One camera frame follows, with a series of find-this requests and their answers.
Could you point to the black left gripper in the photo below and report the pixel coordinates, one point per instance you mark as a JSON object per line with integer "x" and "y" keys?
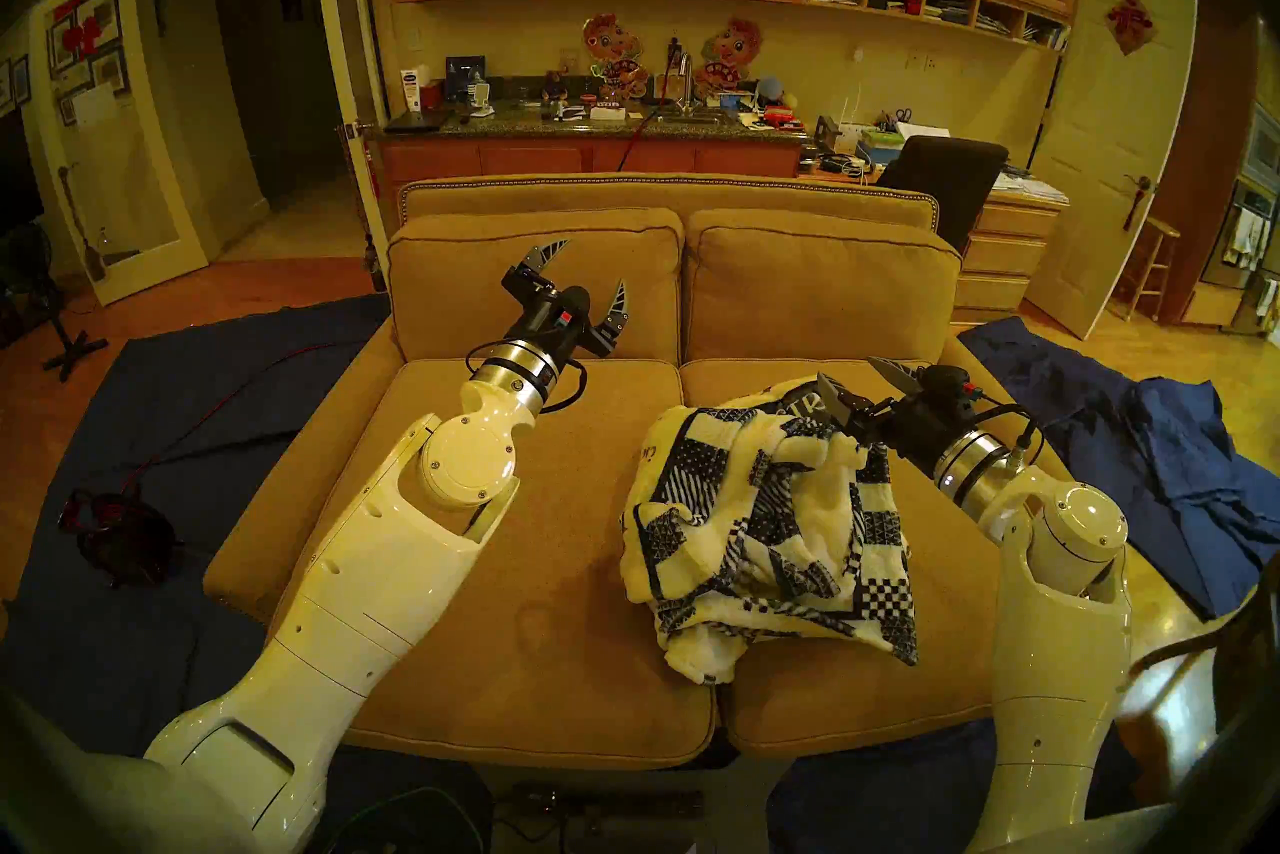
{"x": 550, "y": 317}

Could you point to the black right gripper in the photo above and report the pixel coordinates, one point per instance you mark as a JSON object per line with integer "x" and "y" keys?
{"x": 915, "y": 430}

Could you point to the printed scripture fleece blanket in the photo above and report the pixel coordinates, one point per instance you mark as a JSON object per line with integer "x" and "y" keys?
{"x": 760, "y": 542}

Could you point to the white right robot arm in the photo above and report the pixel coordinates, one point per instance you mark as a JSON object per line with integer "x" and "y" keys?
{"x": 1060, "y": 662}

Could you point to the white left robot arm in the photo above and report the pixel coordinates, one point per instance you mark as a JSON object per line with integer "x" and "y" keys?
{"x": 380, "y": 582}

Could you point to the wooden counter with stone top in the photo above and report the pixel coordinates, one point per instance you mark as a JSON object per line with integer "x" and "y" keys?
{"x": 530, "y": 159}

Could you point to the white flat box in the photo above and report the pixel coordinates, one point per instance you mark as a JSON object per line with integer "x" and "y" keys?
{"x": 608, "y": 114}

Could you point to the wooden desk with drawers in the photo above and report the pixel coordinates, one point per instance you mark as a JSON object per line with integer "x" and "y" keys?
{"x": 1005, "y": 257}

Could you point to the small brown teddy bear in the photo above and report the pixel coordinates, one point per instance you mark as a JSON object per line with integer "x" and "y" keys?
{"x": 555, "y": 87}

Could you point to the black office chair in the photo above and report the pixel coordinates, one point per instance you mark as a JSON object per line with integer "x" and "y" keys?
{"x": 945, "y": 182}

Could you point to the chrome sink faucet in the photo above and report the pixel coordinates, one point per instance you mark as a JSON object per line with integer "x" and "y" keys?
{"x": 688, "y": 87}

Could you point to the black laptop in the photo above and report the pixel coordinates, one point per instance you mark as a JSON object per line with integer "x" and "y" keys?
{"x": 418, "y": 122}

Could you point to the red cup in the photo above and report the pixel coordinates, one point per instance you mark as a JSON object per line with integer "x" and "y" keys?
{"x": 432, "y": 96}

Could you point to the white lotion bottle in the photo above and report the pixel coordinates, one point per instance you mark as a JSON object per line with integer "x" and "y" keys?
{"x": 411, "y": 92}

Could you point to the white wifi router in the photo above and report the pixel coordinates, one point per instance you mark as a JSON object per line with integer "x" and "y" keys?
{"x": 852, "y": 134}

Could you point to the stack of papers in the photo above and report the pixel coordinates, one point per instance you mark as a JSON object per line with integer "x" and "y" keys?
{"x": 1030, "y": 188}

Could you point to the white loose paper sheets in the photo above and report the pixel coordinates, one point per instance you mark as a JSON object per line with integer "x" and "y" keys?
{"x": 922, "y": 131}

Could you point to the blue plush ball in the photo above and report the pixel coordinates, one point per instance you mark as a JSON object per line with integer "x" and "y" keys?
{"x": 770, "y": 92}

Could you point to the cream panel door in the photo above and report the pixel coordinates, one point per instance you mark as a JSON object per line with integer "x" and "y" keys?
{"x": 1090, "y": 192}

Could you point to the wooden stool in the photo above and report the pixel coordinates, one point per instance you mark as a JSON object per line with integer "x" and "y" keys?
{"x": 1150, "y": 262}

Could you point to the crumpled dark blue cloth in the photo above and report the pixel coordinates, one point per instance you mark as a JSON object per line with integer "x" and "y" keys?
{"x": 1170, "y": 462}

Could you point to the yellow sofa seat cushion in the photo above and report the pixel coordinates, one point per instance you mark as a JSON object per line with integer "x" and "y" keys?
{"x": 850, "y": 702}
{"x": 560, "y": 622}

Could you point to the white narrow open door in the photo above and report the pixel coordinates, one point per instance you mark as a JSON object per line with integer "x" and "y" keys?
{"x": 345, "y": 62}

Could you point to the hanging kitchen towels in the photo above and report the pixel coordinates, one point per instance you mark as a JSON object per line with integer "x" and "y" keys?
{"x": 1245, "y": 237}

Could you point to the red diamond door sign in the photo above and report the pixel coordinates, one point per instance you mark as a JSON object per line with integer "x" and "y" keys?
{"x": 1131, "y": 23}

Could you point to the white glass french door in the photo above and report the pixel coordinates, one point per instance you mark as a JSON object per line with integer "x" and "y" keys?
{"x": 130, "y": 192}

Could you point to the steel microwave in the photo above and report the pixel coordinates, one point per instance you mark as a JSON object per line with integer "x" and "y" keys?
{"x": 1262, "y": 152}

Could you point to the black power strip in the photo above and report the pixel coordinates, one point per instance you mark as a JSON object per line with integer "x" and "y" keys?
{"x": 600, "y": 807}

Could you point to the white paper sheet on door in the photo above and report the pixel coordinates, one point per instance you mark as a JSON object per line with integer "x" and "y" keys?
{"x": 95, "y": 104}

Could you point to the black standing fan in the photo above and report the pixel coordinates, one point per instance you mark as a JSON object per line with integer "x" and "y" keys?
{"x": 65, "y": 347}

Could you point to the black and red floor device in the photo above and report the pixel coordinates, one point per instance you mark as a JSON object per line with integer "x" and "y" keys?
{"x": 120, "y": 537}

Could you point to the red paper door decoration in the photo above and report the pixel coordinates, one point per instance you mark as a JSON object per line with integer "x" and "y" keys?
{"x": 80, "y": 37}

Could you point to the black television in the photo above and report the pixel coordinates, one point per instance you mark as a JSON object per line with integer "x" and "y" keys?
{"x": 18, "y": 182}

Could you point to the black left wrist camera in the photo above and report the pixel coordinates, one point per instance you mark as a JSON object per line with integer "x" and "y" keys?
{"x": 572, "y": 309}

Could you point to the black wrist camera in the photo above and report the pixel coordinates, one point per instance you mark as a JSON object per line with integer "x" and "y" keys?
{"x": 945, "y": 384}
{"x": 572, "y": 309}

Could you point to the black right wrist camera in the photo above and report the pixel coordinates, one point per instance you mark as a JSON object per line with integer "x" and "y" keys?
{"x": 945, "y": 384}

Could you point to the yellow loveseat sofa frame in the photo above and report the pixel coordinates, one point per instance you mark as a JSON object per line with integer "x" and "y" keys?
{"x": 650, "y": 194}

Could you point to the steel wall oven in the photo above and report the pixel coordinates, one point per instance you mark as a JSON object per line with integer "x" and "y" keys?
{"x": 1255, "y": 197}

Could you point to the framed wall picture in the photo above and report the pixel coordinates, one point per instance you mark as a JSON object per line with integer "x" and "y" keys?
{"x": 20, "y": 80}

